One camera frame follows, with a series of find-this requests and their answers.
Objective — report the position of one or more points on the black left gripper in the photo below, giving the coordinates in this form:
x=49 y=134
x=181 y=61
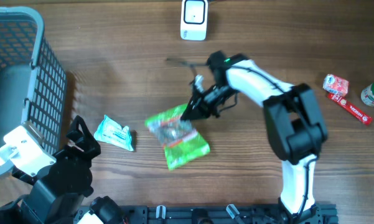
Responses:
x=85 y=140

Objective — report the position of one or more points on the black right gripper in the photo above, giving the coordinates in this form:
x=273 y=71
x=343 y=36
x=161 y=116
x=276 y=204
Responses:
x=198 y=107

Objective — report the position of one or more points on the light blue small packet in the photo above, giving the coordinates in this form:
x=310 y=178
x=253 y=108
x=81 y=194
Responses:
x=109 y=131

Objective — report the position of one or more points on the green clear snack bag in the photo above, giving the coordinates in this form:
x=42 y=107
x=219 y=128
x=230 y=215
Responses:
x=180 y=141

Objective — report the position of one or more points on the small red sauce sachet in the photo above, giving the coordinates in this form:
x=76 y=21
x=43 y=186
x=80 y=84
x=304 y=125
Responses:
x=336 y=85

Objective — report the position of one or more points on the red Nescafe coffee stick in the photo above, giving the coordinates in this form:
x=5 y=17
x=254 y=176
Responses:
x=351 y=108

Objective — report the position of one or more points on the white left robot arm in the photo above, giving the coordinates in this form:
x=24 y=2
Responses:
x=58 y=189

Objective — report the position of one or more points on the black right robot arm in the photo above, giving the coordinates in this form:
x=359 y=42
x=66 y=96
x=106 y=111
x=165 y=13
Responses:
x=295 y=126

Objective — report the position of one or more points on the white barcode scanner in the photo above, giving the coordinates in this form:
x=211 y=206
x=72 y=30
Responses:
x=193 y=20

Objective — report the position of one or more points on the grey plastic mesh basket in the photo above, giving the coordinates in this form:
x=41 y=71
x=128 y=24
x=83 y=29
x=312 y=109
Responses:
x=33 y=83

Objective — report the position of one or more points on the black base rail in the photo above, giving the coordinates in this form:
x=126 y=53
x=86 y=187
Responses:
x=255 y=214

